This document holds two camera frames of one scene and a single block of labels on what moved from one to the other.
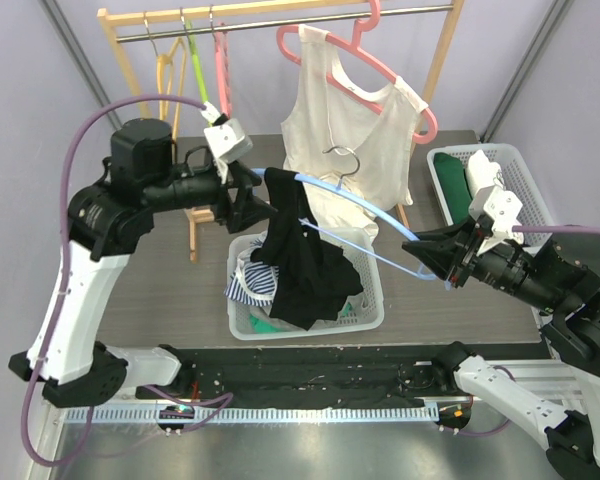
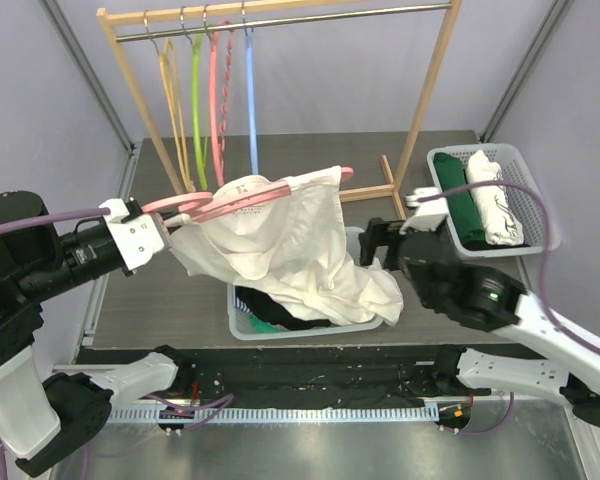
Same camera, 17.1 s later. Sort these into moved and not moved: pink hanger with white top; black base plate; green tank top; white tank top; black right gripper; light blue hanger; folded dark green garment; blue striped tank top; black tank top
Moved: black right gripper; pink hanger with white top; black tank top; blue striped tank top; white tank top; light blue hanger
Not moved: green tank top; black base plate; folded dark green garment
